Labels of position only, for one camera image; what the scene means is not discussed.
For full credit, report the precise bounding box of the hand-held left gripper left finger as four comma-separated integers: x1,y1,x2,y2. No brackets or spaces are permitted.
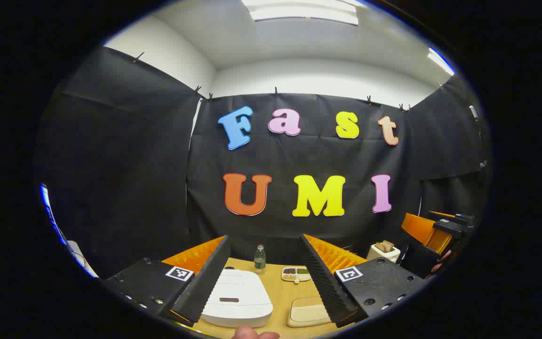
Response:
102,234,232,328

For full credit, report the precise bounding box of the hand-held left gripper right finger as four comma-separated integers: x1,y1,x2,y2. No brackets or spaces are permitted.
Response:
298,233,429,329

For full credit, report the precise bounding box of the white rice cooker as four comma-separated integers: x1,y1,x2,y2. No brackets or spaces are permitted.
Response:
200,268,274,329

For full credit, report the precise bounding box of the white divided condiment dish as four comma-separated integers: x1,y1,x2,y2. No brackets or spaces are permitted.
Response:
281,266,312,284

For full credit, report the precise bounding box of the white toaster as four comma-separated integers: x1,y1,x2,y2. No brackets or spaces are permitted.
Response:
367,240,401,263

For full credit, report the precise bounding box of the green label water bottle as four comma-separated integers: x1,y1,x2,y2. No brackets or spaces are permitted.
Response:
254,244,267,274

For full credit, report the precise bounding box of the black backdrop cloth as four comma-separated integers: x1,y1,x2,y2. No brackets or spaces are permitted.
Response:
33,46,493,278

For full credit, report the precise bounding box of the small ceiling light panel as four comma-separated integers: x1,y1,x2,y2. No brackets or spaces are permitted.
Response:
428,47,455,76

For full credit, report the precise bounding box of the blue lit monitor screen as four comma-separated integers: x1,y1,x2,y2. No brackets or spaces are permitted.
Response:
40,184,69,245

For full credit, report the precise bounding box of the large ceiling light panel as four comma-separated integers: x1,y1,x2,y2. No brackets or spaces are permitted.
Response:
242,0,360,26

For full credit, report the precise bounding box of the white box with cable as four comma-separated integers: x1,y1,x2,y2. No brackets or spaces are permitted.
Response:
66,240,98,278

